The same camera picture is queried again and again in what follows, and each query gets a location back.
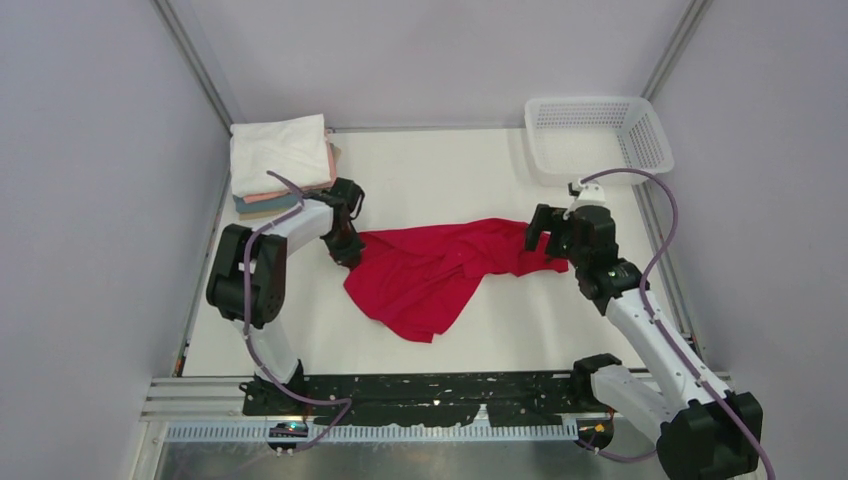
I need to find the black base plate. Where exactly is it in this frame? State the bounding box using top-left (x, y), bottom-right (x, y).
top-left (239, 370), bottom-right (611, 427)

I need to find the pink folded t shirt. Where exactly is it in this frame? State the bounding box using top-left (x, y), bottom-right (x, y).
top-left (241, 131), bottom-right (337, 205)

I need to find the aluminium front rail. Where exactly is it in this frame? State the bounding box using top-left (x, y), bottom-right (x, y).
top-left (142, 369), bottom-right (620, 450)

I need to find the red t shirt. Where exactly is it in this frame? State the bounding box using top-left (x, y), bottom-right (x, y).
top-left (344, 218), bottom-right (569, 343)

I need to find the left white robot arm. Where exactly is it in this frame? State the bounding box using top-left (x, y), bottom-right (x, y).
top-left (206, 172), bottom-right (365, 413)

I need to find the blue folded t shirt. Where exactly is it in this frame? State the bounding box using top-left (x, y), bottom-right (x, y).
top-left (232, 194), bottom-right (298, 214)

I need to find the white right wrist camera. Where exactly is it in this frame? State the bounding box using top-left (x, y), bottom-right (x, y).
top-left (567, 181), bottom-right (606, 211)

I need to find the white plastic basket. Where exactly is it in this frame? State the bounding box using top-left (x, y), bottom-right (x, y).
top-left (524, 96), bottom-right (675, 187)

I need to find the white folded t shirt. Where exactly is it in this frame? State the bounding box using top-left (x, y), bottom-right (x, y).
top-left (230, 114), bottom-right (325, 197)

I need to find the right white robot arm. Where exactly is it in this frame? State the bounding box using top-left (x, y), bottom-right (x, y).
top-left (525, 204), bottom-right (763, 479)

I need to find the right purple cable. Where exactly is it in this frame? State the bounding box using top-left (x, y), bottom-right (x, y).
top-left (574, 167), bottom-right (776, 480)

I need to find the tan folded t shirt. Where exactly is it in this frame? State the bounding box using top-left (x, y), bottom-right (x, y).
top-left (238, 143), bottom-right (341, 220)

